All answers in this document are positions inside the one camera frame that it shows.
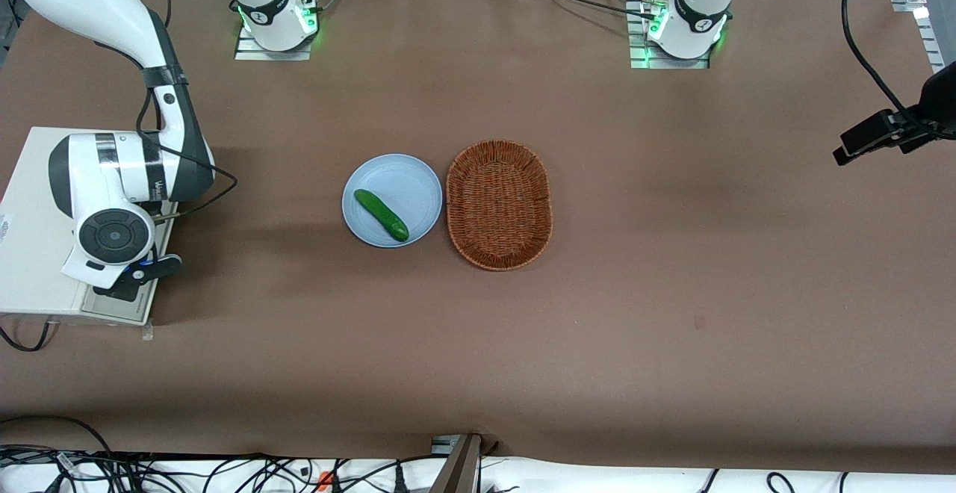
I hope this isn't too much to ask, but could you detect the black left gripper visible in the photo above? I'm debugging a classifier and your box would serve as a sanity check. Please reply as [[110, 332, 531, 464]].
[[833, 62, 956, 167]]

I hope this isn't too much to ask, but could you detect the white toaster oven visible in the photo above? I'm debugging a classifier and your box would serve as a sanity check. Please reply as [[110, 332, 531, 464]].
[[0, 126, 180, 327]]

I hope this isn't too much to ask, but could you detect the green cucumber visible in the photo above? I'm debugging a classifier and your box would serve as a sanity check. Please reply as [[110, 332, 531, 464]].
[[353, 189, 410, 243]]

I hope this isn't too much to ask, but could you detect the light blue plate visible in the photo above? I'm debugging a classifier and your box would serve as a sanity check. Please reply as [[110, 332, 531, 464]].
[[341, 153, 444, 249]]

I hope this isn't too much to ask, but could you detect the brown wicker basket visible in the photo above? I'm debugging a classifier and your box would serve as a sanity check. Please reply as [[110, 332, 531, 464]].
[[446, 140, 553, 272]]

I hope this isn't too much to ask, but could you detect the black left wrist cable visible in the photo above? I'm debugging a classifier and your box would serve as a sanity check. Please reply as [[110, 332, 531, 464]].
[[841, 0, 934, 129]]

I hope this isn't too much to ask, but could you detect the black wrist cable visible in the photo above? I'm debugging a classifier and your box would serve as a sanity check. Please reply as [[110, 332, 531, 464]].
[[841, 0, 934, 129], [134, 0, 239, 221]]

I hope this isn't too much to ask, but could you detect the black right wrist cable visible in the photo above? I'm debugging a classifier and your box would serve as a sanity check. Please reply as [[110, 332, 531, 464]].
[[134, 0, 239, 221]]

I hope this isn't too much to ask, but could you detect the aluminium frame profile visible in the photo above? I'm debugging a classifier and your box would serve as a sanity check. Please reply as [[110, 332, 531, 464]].
[[889, 0, 956, 72]]

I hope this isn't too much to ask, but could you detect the black oven power cable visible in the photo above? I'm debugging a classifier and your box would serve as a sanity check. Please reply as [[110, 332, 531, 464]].
[[0, 317, 55, 353]]

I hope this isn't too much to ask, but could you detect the black looped cable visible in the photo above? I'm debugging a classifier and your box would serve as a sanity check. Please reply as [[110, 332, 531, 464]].
[[0, 414, 114, 456]]

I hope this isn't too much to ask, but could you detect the black cable tangle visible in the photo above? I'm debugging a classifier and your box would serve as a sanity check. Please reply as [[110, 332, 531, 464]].
[[0, 444, 434, 493]]

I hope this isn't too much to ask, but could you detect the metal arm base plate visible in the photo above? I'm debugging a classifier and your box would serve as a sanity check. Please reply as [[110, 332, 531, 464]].
[[626, 0, 712, 70], [235, 22, 316, 61]]

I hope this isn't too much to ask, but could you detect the dark camera mount pole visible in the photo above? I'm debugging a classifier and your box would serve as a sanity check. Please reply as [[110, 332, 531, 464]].
[[429, 433, 484, 493]]

